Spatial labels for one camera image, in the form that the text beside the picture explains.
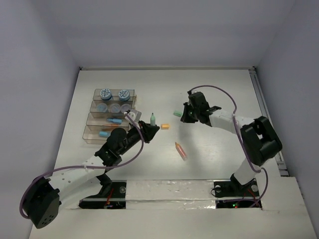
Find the green highlighter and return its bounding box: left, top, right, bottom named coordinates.
left=150, top=113, right=156, bottom=126

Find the blue lid jar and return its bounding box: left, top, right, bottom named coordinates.
left=99, top=88, right=113, bottom=101
left=118, top=89, right=131, bottom=101

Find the blue lid jar in bin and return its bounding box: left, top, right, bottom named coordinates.
left=99, top=88, right=113, bottom=101

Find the clear paperclip jar small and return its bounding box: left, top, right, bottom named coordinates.
left=120, top=104, right=132, bottom=113

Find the small orange cap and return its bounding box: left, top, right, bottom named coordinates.
left=161, top=123, right=170, bottom=129

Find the aluminium rail right edge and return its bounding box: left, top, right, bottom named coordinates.
left=249, top=68, right=289, bottom=176

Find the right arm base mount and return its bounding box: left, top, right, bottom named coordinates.
left=210, top=175, right=262, bottom=209

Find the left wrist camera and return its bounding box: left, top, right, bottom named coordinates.
left=124, top=109, right=142, bottom=125

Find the blue clear highlighter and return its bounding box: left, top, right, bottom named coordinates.
left=99, top=131, right=111, bottom=138

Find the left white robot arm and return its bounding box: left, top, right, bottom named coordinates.
left=19, top=120, right=160, bottom=229

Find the orange highlighter pen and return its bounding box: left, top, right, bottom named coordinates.
left=175, top=142, right=187, bottom=161

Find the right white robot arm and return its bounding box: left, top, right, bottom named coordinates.
left=180, top=91, right=283, bottom=195

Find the blue highlighter with cap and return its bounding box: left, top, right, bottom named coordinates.
left=107, top=119, right=122, bottom=124

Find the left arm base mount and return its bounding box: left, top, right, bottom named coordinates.
left=79, top=174, right=127, bottom=210

